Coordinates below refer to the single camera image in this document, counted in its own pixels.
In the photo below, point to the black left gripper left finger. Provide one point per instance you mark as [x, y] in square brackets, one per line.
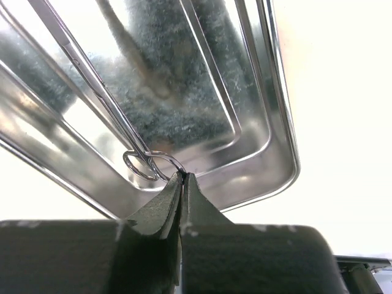
[136, 255]

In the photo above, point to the metal instrument tray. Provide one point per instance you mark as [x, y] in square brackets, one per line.
[202, 81]

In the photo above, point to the beige cloth wrap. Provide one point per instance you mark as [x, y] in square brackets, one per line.
[336, 57]

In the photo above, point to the steel small scissors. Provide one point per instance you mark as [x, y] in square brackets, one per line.
[140, 159]

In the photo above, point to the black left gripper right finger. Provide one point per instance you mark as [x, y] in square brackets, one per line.
[220, 256]

